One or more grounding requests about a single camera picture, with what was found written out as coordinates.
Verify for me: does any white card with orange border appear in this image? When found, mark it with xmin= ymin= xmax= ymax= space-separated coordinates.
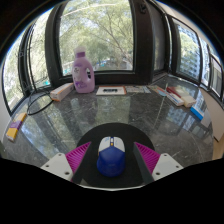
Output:
xmin=95 ymin=85 xmax=128 ymax=97

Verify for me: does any round black mouse pad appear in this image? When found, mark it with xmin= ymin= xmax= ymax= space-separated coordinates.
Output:
xmin=75 ymin=122 xmax=156 ymax=188

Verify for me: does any pale flat leaflet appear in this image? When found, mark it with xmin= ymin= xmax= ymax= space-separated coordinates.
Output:
xmin=125 ymin=85 xmax=152 ymax=94

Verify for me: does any blue and white computer mouse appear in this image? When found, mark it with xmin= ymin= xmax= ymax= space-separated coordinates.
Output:
xmin=96 ymin=135 xmax=127 ymax=178

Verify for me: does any red flat box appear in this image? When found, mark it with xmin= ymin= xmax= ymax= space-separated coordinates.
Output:
xmin=166 ymin=86 xmax=183 ymax=98

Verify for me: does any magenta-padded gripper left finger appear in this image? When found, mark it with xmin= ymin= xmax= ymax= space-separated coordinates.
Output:
xmin=40 ymin=141 xmax=93 ymax=185

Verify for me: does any beige flat box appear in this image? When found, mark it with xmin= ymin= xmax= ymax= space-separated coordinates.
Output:
xmin=176 ymin=89 xmax=198 ymax=108

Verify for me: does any blue small box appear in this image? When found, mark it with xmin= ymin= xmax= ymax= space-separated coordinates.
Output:
xmin=190 ymin=99 xmax=206 ymax=121

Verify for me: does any black coiled cable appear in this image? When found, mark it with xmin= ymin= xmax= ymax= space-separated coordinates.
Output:
xmin=26 ymin=90 xmax=54 ymax=116

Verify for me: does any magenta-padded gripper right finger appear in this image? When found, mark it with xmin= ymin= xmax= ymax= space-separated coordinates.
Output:
xmin=132 ymin=141 xmax=185 ymax=185

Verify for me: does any purple detergent bottle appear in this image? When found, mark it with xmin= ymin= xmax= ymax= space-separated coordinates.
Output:
xmin=71 ymin=46 xmax=96 ymax=94

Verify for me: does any orange and white carton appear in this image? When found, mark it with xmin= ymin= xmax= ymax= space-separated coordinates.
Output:
xmin=49 ymin=82 xmax=75 ymax=102

